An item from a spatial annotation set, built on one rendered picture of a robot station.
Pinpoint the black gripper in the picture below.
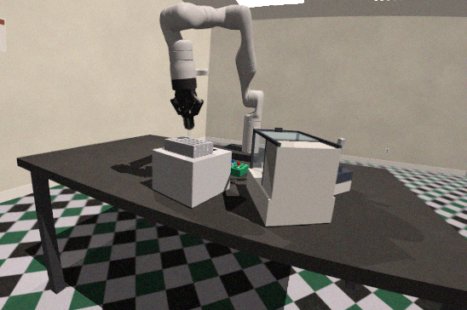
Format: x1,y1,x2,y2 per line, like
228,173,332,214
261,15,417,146
170,77,204,129

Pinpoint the green tube rack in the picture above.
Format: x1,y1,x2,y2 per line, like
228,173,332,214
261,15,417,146
230,162,249,177

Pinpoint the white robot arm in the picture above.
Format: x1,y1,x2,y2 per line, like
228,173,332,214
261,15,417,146
159,3,264,153

